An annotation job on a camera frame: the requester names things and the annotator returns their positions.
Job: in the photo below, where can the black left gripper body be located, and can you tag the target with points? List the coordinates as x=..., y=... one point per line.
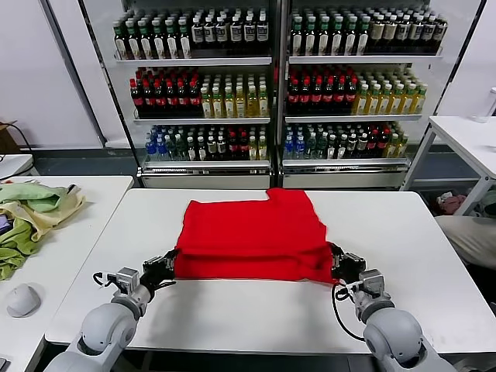
x=157, y=277

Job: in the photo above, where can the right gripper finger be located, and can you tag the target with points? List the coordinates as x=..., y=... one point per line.
x=338, y=251
x=336, y=269

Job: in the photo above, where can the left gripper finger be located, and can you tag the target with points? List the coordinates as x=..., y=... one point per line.
x=170, y=265
x=157, y=260

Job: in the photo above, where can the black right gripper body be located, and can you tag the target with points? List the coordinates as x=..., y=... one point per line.
x=352, y=265

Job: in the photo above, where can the red knit garment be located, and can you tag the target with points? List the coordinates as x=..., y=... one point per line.
x=252, y=232

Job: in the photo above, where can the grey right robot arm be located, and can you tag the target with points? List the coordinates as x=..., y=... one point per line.
x=395, y=337

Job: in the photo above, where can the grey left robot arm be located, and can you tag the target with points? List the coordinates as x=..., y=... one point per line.
x=104, y=329

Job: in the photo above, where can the pink and white clothes pile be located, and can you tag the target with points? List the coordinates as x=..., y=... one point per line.
x=451, y=203

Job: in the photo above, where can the small white-cap dark bottle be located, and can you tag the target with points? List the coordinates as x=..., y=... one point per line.
x=340, y=146
x=330, y=146
x=212, y=149
x=201, y=149
x=350, y=146
x=222, y=149
x=361, y=146
x=191, y=149

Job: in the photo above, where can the green-tint water bottle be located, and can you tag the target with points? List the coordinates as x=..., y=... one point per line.
x=181, y=149
x=309, y=146
x=319, y=146
x=171, y=149

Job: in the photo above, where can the small dark clothing tag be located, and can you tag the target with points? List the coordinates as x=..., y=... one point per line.
x=73, y=190

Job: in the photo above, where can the small red-cap cola bottle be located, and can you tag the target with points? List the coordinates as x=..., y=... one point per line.
x=381, y=146
x=242, y=149
x=232, y=149
x=371, y=146

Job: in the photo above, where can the blue water bottle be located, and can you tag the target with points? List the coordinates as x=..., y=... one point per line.
x=150, y=149
x=299, y=146
x=160, y=149
x=288, y=146

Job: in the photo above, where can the cream yellow cloth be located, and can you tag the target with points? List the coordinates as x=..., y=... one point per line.
x=50, y=221

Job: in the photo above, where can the small yellow juice bottle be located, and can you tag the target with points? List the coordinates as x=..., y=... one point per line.
x=402, y=146
x=392, y=146
x=263, y=149
x=252, y=149

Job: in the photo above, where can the beige trousers leg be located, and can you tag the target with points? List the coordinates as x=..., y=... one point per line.
x=472, y=238

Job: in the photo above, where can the light green cloth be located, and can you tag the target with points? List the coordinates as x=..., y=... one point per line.
x=38, y=197

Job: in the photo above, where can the white computer mouse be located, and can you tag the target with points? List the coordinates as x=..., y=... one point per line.
x=21, y=300

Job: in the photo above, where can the olive green cloth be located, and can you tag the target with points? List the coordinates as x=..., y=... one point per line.
x=15, y=248

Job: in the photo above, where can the pale green container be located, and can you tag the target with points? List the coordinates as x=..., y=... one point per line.
x=487, y=205

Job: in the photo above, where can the smartphone with purple screen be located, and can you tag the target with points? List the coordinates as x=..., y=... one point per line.
x=3, y=224

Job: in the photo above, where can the white rounded-corner desk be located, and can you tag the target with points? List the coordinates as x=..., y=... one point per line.
x=15, y=166

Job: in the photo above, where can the white table with metal legs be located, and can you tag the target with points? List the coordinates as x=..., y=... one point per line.
x=465, y=135

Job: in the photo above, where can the black flat device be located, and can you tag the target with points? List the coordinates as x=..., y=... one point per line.
x=3, y=366

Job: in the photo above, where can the drinks shelf unit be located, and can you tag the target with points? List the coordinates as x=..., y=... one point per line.
x=193, y=62
x=364, y=60

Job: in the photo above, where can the brown cardboard box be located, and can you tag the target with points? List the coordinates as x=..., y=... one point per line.
x=5, y=139

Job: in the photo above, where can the green-cap tea bottle white label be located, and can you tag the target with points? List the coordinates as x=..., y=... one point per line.
x=362, y=44
x=145, y=48
x=323, y=44
x=184, y=48
x=297, y=44
x=336, y=44
x=310, y=44
x=133, y=48
x=120, y=48
x=171, y=48
x=159, y=48
x=349, y=44

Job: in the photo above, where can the white-cap bottle beige label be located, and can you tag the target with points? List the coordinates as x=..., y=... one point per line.
x=414, y=33
x=388, y=33
x=427, y=33
x=401, y=33
x=375, y=33
x=439, y=33

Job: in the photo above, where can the white-cap bottle dark label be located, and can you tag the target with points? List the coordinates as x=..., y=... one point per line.
x=249, y=35
x=198, y=35
x=211, y=35
x=262, y=35
x=236, y=35
x=223, y=35

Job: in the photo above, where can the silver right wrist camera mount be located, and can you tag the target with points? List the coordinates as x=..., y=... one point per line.
x=372, y=283

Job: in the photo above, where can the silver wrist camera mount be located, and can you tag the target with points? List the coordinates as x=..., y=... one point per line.
x=125, y=281
x=372, y=283

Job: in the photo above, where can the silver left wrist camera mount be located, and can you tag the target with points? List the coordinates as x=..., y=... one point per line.
x=125, y=281

